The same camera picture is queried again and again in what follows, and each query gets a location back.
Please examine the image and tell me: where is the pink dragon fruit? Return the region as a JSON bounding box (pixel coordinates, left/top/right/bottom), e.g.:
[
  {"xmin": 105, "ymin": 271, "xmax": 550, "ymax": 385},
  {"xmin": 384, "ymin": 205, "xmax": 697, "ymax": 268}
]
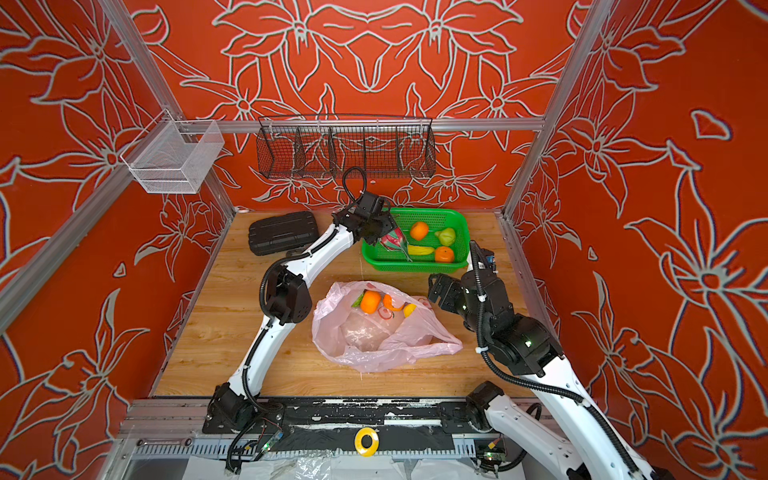
[{"xmin": 379, "ymin": 226, "xmax": 412, "ymax": 262}]

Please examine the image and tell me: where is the yellow green pear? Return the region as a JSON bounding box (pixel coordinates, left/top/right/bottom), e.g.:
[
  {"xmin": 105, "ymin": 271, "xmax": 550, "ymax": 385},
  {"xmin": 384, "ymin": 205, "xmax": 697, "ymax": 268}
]
[{"xmin": 435, "ymin": 227, "xmax": 457, "ymax": 247}]

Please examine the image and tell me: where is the yellow lemon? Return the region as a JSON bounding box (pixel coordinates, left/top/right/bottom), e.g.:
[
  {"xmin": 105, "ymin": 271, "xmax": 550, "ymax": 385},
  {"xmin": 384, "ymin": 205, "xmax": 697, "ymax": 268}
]
[{"xmin": 403, "ymin": 304, "xmax": 417, "ymax": 318}]

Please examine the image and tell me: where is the small orange tangerine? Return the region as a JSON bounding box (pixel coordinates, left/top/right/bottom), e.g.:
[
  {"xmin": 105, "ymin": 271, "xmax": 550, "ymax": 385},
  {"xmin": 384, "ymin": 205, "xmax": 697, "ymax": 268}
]
[{"xmin": 382, "ymin": 294, "xmax": 405, "ymax": 312}]

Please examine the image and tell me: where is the pink plastic bag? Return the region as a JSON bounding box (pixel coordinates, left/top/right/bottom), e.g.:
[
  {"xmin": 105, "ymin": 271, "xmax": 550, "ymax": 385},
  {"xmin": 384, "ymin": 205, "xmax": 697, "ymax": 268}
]
[{"xmin": 311, "ymin": 281, "xmax": 463, "ymax": 373}]

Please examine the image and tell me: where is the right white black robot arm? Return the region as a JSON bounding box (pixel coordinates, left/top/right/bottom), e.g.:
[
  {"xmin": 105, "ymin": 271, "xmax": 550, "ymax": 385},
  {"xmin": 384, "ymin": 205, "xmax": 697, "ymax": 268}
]
[{"xmin": 428, "ymin": 242, "xmax": 673, "ymax": 479}]

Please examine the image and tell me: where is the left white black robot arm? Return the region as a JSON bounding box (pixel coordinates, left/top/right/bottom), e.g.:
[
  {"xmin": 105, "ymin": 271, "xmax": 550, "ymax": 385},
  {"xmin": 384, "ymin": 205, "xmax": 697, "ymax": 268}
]
[{"xmin": 206, "ymin": 188, "xmax": 396, "ymax": 432}]

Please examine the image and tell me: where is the yellow banana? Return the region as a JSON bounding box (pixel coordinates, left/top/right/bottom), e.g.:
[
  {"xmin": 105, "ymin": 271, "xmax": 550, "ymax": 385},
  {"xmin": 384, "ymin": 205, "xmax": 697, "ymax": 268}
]
[{"xmin": 407, "ymin": 244, "xmax": 435, "ymax": 257}]

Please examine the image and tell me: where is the black plastic tool case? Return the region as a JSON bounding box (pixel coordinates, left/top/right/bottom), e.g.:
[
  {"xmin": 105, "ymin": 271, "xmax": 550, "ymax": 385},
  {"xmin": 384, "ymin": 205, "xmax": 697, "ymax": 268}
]
[{"xmin": 248, "ymin": 211, "xmax": 320, "ymax": 256}]

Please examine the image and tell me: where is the yellow tape roll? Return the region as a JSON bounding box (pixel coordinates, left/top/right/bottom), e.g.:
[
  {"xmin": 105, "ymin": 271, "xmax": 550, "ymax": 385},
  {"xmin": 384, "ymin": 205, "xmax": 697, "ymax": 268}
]
[{"xmin": 354, "ymin": 427, "xmax": 380, "ymax": 458}]

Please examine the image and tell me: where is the black wire wall basket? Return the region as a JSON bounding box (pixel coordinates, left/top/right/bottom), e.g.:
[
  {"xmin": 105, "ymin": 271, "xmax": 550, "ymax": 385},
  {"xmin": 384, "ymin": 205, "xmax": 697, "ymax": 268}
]
[{"xmin": 255, "ymin": 115, "xmax": 437, "ymax": 179}]

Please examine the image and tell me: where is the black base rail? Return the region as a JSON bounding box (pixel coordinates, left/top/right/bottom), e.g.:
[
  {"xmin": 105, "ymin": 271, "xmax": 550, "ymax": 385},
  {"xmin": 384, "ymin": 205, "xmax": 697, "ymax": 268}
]
[{"xmin": 257, "ymin": 397, "xmax": 492, "ymax": 434}]

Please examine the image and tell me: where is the white wire mesh basket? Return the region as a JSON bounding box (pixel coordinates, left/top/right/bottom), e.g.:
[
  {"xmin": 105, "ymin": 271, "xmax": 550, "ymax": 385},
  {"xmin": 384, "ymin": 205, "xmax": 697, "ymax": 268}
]
[{"xmin": 119, "ymin": 110, "xmax": 224, "ymax": 194}]

